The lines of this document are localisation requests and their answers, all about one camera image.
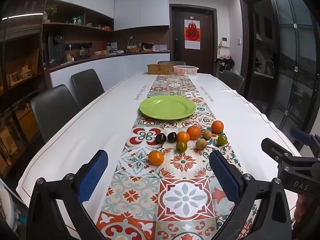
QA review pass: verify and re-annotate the large orange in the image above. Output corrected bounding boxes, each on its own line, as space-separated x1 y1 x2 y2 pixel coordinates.
211 120 224 134
186 126 201 140

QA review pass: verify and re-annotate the brown kiwi back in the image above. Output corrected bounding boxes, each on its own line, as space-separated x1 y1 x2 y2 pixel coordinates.
202 129 212 140

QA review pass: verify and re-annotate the brown kiwi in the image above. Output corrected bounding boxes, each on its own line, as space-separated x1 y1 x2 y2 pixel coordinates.
195 138 207 150
202 129 212 140

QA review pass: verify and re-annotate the brown kiwi front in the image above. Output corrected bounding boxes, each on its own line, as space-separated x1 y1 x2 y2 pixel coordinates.
195 138 207 150

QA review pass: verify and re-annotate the small orange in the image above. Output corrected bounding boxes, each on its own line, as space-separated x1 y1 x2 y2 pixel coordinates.
176 131 190 142
148 151 164 166

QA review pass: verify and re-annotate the dark plum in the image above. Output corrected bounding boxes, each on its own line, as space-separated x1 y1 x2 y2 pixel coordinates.
167 132 177 143
155 133 167 144

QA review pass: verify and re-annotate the person right hand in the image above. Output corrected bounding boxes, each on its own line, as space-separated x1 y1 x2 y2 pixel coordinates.
294 194 313 223

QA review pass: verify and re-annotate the glass sliding door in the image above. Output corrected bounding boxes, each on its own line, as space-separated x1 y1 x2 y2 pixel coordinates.
270 0 319 141

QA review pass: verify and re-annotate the right grey chair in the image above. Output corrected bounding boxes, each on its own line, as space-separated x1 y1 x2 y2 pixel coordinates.
217 70 245 95

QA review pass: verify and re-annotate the patterned table runner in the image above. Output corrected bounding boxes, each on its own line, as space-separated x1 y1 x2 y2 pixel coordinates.
97 75 240 239

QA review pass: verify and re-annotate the white tablecloth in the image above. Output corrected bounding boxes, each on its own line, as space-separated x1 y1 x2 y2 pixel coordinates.
16 73 299 224

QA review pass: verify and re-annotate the near left grey chair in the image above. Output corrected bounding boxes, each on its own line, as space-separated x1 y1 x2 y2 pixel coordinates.
31 84 80 142

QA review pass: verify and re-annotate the dark wooden door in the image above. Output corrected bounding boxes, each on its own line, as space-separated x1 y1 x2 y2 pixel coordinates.
169 4 217 75

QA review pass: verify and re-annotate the green plate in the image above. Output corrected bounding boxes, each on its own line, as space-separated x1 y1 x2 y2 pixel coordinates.
139 95 196 120

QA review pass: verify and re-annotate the plastic basket of fruit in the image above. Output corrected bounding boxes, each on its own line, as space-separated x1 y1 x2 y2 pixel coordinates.
173 65 199 76

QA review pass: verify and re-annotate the far left grey chair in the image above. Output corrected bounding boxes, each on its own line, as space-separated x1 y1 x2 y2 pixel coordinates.
71 69 105 108

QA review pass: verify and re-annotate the far end grey chair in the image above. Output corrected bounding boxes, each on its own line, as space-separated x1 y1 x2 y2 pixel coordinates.
158 61 186 66

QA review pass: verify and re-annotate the red paper door poster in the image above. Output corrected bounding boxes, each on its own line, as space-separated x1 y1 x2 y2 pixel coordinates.
184 20 201 50

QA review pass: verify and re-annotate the electric kettle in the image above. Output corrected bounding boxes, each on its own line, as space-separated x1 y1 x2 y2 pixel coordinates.
79 47 90 60

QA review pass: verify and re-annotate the black coffee machine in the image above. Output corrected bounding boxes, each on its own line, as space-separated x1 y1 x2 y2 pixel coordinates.
48 34 66 67

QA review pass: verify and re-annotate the white wall intercom panel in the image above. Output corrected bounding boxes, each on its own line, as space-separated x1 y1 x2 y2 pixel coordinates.
221 37 230 48

